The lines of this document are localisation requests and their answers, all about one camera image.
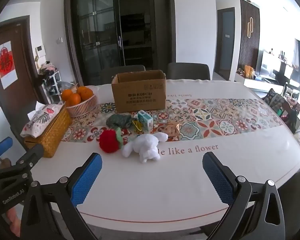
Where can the patterned white tablecloth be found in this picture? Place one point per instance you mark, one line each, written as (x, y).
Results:
(214, 120)

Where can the person's left hand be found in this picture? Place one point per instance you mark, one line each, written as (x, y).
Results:
(14, 220)

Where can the chair with patterned cushion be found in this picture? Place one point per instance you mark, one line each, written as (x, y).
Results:
(273, 100)

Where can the grey dining chair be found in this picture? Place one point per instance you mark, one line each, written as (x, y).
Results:
(122, 73)
(187, 71)

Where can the orange fruit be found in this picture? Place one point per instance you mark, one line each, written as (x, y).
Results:
(87, 93)
(79, 89)
(66, 94)
(73, 100)

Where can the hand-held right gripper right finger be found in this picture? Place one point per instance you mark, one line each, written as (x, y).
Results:
(218, 180)

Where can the red paper-cut poster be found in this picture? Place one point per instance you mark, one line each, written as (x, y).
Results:
(6, 62)

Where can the white shoe rack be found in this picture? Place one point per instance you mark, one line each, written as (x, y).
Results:
(50, 82)

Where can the white wall intercom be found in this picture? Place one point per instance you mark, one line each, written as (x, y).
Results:
(41, 50)

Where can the dark interior door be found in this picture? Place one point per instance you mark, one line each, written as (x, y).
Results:
(224, 42)

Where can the dark glass sliding door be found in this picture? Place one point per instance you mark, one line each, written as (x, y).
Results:
(95, 30)

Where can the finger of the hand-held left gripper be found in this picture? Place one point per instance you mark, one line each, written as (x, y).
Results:
(32, 155)
(1, 147)

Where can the teal tissue packet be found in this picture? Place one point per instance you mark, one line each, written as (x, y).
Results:
(145, 121)

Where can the red strawberry plush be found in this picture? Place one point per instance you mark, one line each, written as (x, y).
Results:
(109, 141)

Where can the dark slatted wall panel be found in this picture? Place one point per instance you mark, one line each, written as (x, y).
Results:
(249, 45)

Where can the white light switch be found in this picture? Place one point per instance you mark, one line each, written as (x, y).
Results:
(59, 39)

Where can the brown wooden door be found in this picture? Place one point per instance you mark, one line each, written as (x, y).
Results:
(22, 62)

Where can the white sideboard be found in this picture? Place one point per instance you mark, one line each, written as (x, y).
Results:
(252, 82)

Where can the dark green soft pouch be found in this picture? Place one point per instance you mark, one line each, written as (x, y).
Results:
(118, 121)

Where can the white slatted fruit basket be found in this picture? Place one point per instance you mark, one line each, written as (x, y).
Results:
(82, 108)

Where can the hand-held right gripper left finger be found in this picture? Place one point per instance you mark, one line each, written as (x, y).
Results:
(86, 180)

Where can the woven yellow placemat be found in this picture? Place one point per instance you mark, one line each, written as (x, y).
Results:
(52, 135)

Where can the copper snack packet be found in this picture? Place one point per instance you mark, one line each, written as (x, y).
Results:
(171, 131)

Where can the printed tissue pack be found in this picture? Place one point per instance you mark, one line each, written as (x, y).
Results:
(40, 122)

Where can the brown cardboard box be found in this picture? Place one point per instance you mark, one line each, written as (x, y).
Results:
(140, 97)

